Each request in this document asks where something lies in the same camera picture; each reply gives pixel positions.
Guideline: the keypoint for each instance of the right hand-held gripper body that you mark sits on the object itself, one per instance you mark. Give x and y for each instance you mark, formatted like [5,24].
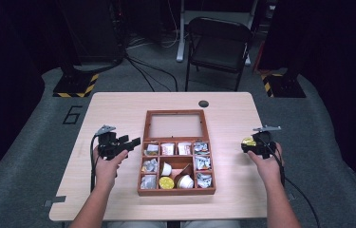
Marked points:
[266,145]

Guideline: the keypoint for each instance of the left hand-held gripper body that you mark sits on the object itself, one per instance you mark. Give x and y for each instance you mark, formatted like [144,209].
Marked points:
[109,145]

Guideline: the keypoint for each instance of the wooden box with glass lid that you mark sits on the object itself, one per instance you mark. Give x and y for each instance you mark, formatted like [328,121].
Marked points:
[175,191]

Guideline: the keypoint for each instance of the person's right hand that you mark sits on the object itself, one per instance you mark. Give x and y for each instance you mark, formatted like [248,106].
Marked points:
[270,171]

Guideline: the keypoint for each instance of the person's left hand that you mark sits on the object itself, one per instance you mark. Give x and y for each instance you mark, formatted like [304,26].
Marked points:
[106,172]

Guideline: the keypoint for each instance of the white yellow packet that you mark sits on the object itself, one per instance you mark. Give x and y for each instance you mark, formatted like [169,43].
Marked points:
[152,148]

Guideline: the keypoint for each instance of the white red packet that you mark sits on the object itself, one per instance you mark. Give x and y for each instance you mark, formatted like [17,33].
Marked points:
[167,148]
[184,148]

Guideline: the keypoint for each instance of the small white cup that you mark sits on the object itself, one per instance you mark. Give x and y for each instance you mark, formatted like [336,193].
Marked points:
[185,182]
[166,169]

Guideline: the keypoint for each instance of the silver blue foil packet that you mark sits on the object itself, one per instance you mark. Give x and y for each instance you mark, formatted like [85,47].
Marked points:
[203,162]
[204,180]
[201,147]

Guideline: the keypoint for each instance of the yellow-lid white cup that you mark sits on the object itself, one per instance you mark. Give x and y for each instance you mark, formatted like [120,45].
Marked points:
[166,183]

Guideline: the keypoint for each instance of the grey tape strip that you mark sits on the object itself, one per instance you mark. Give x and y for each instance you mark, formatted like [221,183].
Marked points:
[291,196]
[55,200]

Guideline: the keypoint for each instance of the black striped stand base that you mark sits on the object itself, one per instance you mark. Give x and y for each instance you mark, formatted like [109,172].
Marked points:
[74,87]
[284,87]

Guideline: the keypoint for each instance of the grey floor mat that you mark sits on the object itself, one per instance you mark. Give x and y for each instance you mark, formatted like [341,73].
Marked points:
[23,158]

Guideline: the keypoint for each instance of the black folding chair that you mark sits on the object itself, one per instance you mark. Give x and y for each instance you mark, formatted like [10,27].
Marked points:
[218,50]

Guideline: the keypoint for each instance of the dark curtain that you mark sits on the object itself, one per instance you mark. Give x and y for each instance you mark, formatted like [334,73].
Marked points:
[346,79]
[4,79]

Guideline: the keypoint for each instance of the dark equipment cabinet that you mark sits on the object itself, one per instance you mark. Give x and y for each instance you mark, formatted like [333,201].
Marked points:
[93,31]

